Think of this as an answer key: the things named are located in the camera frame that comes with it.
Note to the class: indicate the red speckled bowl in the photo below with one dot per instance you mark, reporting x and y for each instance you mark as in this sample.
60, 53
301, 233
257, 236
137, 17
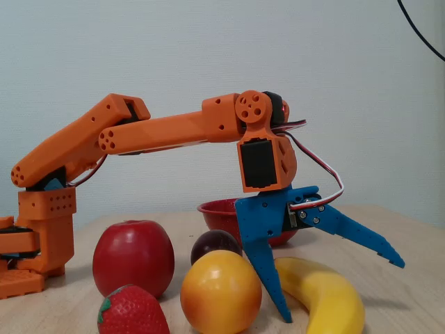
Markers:
217, 212

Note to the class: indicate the dark purple toy plum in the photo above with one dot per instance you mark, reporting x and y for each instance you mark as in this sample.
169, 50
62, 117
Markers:
212, 243

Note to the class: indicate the yellow toy banana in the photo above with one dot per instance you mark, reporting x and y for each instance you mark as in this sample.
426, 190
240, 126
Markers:
327, 295

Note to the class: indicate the toy orange fruit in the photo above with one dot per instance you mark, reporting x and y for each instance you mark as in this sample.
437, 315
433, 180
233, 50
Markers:
220, 292

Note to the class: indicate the orange robot base plate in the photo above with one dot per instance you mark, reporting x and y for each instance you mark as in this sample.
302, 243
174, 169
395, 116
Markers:
21, 282

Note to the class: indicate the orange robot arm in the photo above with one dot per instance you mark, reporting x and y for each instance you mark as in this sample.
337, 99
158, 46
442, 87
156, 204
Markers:
167, 128

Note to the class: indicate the blue gripper with motor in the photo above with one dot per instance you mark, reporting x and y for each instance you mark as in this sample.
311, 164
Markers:
265, 217

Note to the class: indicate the red toy apple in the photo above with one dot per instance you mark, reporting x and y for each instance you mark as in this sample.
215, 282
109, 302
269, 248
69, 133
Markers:
133, 257

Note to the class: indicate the red toy strawberry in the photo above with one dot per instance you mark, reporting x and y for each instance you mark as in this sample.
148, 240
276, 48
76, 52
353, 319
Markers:
133, 311

